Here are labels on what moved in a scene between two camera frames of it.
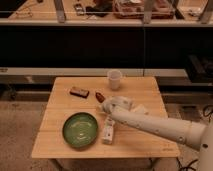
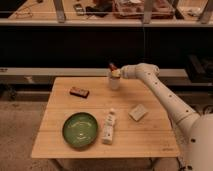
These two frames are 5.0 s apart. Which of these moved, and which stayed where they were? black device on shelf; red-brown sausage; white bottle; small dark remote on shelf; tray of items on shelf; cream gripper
Moved: cream gripper; red-brown sausage
Stayed: small dark remote on shelf; tray of items on shelf; black device on shelf; white bottle
